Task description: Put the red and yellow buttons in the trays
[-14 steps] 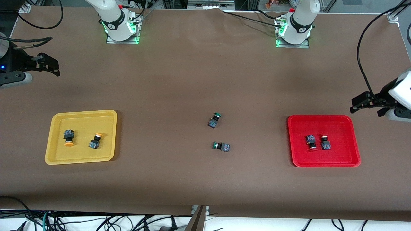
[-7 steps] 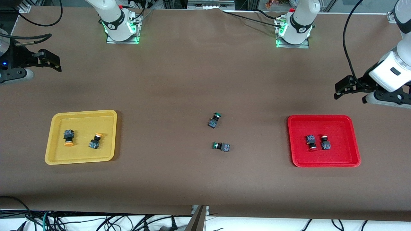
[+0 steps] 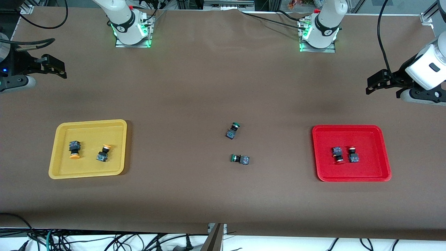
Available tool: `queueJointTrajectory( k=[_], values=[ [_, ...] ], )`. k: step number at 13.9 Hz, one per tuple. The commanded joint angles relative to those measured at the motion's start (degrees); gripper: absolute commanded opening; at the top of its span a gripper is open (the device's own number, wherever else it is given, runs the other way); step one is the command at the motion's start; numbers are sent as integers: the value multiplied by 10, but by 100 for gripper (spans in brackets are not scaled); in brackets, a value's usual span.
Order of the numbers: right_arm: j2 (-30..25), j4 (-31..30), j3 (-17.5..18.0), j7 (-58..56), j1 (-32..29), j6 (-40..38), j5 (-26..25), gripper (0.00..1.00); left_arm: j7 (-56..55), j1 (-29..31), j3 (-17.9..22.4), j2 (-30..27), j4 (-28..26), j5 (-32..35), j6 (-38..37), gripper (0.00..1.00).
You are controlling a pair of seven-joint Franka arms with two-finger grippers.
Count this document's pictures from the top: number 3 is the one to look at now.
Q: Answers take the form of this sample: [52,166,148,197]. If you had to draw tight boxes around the yellow push button switch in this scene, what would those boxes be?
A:
[68,140,81,160]
[96,144,112,162]

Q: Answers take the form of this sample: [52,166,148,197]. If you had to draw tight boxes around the red plastic tray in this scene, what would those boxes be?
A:
[312,125,392,182]

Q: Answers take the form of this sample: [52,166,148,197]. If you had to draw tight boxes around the yellow plastic tray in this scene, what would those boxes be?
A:
[48,119,128,180]

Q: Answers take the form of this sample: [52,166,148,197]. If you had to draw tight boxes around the grey equipment rack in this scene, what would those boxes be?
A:
[204,0,255,9]

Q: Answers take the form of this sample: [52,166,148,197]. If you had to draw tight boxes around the brown table cover sheet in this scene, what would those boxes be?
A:
[0,7,446,241]

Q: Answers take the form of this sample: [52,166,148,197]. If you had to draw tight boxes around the dark table beam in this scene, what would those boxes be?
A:
[201,223,225,251]

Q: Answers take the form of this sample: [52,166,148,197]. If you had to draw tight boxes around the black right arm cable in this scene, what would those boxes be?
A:
[0,0,68,47]

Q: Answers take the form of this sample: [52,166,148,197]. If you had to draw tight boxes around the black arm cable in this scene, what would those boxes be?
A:
[0,0,68,47]
[377,0,401,74]

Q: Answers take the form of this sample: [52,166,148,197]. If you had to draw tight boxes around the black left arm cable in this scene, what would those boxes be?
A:
[377,0,401,74]

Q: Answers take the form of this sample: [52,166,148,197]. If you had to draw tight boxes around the aluminium frame profile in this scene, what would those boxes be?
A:
[19,0,35,15]
[420,0,446,25]

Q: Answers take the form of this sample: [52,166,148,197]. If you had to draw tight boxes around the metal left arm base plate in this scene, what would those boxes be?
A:
[298,19,337,53]

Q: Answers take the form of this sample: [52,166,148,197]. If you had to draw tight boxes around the black cable on table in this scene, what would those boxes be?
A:
[239,10,303,28]

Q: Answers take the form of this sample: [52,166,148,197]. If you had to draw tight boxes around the green floor cable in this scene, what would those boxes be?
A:
[45,228,56,251]

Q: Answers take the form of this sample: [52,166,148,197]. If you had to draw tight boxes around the black power plug cable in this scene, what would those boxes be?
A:
[101,233,209,251]

